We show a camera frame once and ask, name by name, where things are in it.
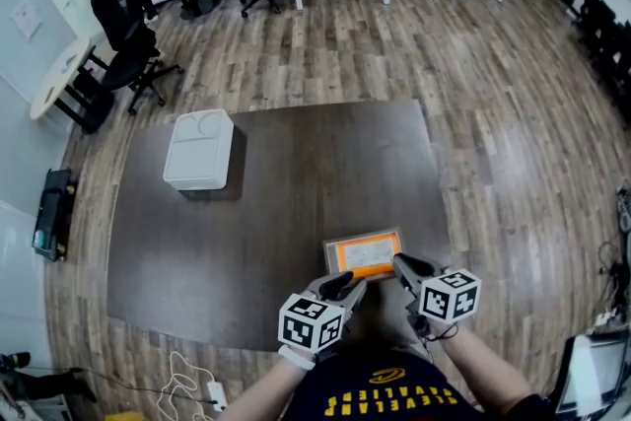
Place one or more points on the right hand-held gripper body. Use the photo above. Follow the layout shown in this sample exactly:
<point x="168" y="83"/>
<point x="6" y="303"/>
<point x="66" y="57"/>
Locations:
<point x="449" y="295"/>

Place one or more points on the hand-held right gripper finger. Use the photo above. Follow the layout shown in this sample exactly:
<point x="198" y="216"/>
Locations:
<point x="419" y="262"/>
<point x="402" y="270"/>

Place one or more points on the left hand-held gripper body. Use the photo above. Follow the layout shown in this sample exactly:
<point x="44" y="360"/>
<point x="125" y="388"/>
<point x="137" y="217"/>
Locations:
<point x="309" y="324"/>

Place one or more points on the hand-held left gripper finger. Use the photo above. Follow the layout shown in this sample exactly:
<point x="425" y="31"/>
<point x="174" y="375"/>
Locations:
<point x="337" y="282"/>
<point x="358" y="295"/>

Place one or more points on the orange packet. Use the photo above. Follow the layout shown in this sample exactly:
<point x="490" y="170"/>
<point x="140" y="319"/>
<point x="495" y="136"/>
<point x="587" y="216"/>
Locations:
<point x="367" y="254"/>

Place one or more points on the white lidded container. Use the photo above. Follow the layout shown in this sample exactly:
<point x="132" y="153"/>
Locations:
<point x="199" y="150"/>

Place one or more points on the person's right forearm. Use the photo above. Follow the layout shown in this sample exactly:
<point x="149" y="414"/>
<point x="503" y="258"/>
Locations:
<point x="480" y="372"/>

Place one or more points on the person's left forearm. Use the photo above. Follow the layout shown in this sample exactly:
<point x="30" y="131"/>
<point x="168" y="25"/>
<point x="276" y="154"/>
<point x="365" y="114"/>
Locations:
<point x="266" y="394"/>

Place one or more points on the white wristband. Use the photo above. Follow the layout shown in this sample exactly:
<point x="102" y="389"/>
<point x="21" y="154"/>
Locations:
<point x="296" y="356"/>

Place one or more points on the person's black printed shirt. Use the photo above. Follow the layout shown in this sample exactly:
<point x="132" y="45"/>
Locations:
<point x="389" y="389"/>

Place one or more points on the white power strip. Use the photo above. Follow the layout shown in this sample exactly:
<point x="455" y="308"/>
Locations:
<point x="217" y="395"/>

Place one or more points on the black framed monitor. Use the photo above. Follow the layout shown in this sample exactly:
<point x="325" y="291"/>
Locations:
<point x="594" y="372"/>

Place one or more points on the black tripod equipment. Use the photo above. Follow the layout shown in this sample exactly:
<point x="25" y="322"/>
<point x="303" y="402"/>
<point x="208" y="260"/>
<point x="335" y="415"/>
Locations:
<point x="44" y="384"/>

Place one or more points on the black floor case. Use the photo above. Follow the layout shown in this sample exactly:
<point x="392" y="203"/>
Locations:
<point x="51" y="212"/>

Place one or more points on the row of black chairs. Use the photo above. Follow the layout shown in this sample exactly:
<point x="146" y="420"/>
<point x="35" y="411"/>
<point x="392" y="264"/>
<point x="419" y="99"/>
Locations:
<point x="606" y="39"/>

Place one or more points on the white round table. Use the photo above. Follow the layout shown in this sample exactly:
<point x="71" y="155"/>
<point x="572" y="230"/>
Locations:
<point x="56" y="79"/>

